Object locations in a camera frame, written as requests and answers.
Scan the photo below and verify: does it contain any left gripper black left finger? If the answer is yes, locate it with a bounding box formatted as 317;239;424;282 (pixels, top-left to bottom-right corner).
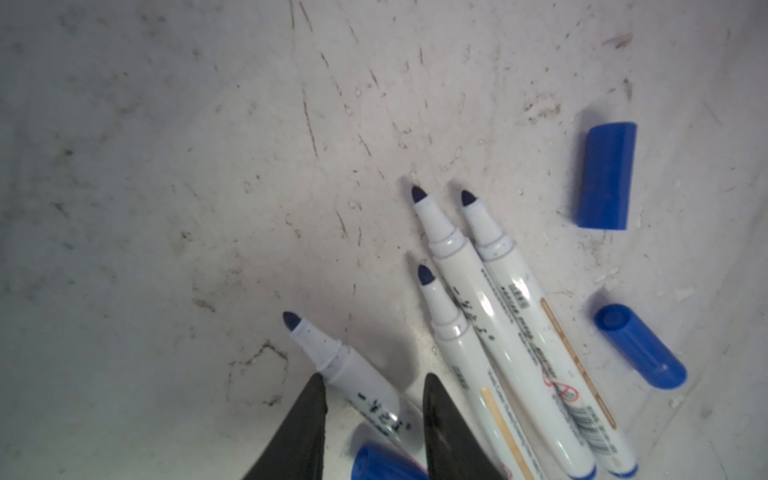
244;373;327;480

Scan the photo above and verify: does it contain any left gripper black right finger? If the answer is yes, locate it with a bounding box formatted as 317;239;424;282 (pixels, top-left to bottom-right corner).
422;373;503;480

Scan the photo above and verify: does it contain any white marker pen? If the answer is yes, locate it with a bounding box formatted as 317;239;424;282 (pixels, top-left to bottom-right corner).
417;264;546;479
283;311;427;470
461;190;638;479
411;186;597;479

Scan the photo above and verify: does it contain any blue pen cap upper right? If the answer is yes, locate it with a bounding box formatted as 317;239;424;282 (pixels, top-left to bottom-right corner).
576;122;638;230

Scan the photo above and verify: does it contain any blue pen cap lower left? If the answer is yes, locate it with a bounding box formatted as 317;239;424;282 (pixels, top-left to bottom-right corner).
350;443;429;480

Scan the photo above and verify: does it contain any blue pen cap lower right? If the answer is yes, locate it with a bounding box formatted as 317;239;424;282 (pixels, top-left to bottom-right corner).
594;304;687;390

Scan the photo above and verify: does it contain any blue pen cap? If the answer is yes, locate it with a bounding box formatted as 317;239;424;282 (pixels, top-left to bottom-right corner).
350;443;429;480
576;122;638;230
594;304;687;390

